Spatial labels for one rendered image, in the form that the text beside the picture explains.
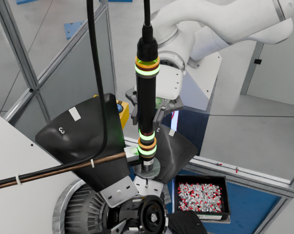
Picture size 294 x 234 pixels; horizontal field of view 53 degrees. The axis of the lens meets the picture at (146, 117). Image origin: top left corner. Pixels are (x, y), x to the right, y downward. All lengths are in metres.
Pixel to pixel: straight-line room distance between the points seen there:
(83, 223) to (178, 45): 0.54
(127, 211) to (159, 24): 0.48
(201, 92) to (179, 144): 0.41
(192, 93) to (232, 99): 1.52
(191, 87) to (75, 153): 0.74
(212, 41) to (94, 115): 0.68
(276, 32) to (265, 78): 1.64
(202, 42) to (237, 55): 2.13
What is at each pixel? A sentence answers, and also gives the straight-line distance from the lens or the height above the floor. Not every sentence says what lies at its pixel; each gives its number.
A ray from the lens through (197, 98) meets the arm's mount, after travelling 1.41.
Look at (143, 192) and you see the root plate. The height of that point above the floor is 1.19.
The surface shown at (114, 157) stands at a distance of 0.71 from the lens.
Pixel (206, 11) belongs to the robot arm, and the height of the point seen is 1.63.
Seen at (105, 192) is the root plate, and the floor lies 1.25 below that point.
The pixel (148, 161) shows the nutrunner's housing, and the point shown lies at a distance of 0.75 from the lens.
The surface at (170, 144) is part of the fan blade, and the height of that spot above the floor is 1.17.
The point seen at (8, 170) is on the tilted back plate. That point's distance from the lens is 0.91.
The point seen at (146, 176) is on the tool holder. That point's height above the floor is 1.31.
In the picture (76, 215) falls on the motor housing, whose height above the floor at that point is 1.16.
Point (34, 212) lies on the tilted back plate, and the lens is 0.94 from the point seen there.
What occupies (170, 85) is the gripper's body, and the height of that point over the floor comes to 1.53.
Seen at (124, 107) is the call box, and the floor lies 1.07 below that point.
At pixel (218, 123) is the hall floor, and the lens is 2.65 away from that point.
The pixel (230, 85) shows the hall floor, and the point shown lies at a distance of 3.02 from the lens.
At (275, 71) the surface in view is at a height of 0.33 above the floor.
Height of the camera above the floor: 1.99
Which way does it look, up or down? 49 degrees down
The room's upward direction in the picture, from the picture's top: straight up
